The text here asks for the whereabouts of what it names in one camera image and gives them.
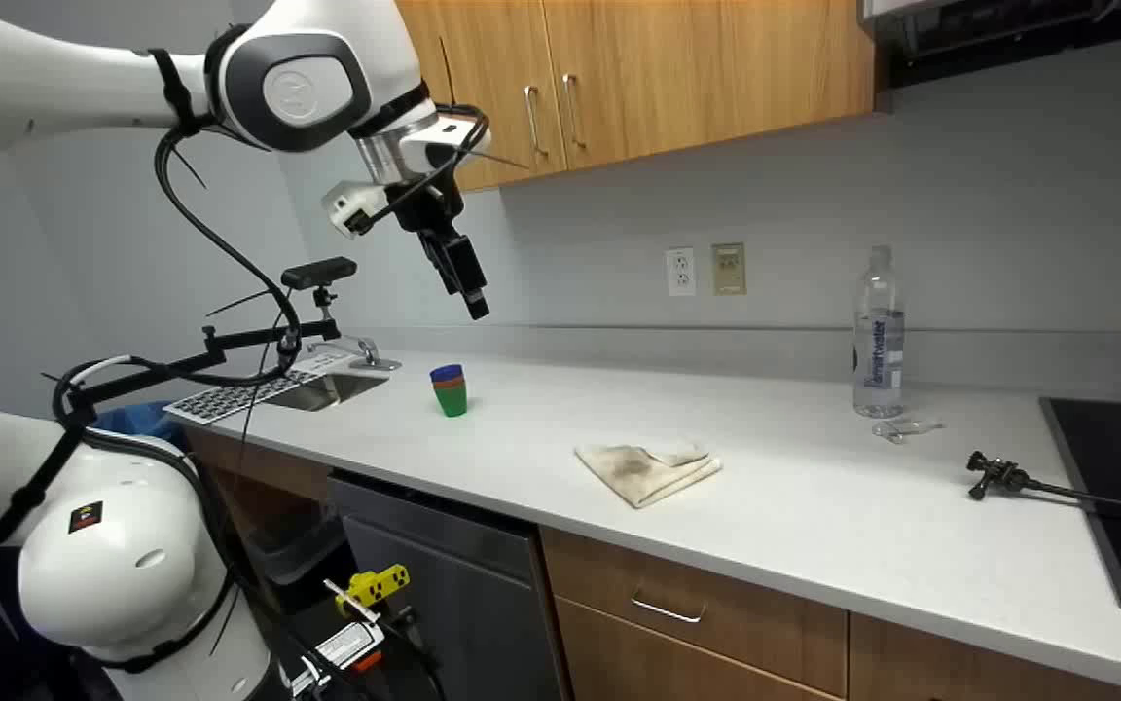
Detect wooden upper cabinet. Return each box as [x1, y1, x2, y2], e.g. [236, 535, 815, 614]
[393, 0, 881, 196]

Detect stacked green blue cups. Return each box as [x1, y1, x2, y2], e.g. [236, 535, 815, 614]
[430, 363, 470, 422]

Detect black stereo camera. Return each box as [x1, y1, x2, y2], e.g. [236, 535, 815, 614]
[280, 252, 362, 296]

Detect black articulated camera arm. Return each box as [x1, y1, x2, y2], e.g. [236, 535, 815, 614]
[196, 283, 344, 374]

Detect metal sink faucet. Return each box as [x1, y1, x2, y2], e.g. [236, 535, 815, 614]
[323, 333, 401, 377]

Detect metal cabinet door handle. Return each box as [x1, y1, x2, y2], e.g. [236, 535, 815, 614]
[518, 82, 554, 165]
[558, 72, 593, 157]

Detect dark steel dishwasher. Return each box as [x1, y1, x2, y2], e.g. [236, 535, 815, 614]
[323, 466, 571, 701]

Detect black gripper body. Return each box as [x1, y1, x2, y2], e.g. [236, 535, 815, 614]
[387, 173, 489, 304]

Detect black range hood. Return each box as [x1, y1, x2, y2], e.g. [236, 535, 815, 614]
[860, 0, 1121, 95]

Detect steel kitchen sink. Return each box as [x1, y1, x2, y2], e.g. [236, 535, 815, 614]
[265, 366, 393, 416]

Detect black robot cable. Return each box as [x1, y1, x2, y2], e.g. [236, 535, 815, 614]
[48, 46, 313, 433]

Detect blue bin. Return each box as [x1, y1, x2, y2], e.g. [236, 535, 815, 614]
[99, 402, 191, 448]

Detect white red box device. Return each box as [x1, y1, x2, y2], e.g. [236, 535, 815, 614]
[299, 618, 389, 695]

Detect metal drawer handle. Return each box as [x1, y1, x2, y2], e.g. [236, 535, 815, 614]
[628, 592, 707, 630]

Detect clear plastic wrapper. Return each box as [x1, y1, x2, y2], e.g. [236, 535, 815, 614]
[870, 412, 951, 443]

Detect beige wall switch plate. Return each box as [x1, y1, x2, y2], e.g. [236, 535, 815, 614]
[707, 238, 750, 302]

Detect dark grey waste bin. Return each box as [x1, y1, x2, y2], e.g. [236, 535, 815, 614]
[245, 509, 345, 604]

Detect beige cloth towel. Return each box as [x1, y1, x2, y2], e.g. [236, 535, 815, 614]
[571, 438, 723, 516]

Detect wooden cabinet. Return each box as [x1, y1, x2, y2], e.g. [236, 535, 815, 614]
[393, 0, 881, 196]
[536, 522, 1121, 701]

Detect clear plastic water bottle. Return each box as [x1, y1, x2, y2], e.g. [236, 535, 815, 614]
[847, 242, 910, 422]

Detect wooden lower cabinet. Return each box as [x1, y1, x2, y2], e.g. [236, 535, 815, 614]
[536, 522, 1121, 701]

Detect white wall power outlet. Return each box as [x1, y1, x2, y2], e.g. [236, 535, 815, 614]
[661, 247, 701, 302]

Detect black camera clamp mount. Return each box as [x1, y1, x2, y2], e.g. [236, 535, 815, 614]
[964, 448, 1121, 522]

